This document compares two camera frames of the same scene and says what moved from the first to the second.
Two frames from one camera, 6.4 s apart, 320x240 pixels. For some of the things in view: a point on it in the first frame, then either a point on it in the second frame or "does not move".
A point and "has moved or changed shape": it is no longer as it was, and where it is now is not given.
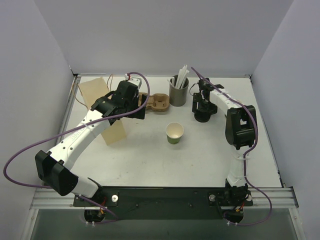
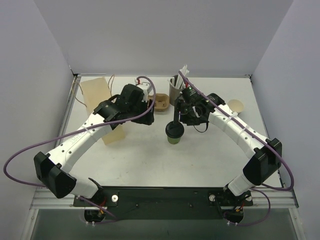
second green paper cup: [234, 105] does not move
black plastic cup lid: [202, 117] has moved or changed shape
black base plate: [167, 202] does not move
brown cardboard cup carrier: [158, 102] does not move
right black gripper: [200, 105] to [180, 110]
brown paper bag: [93, 90] does not move
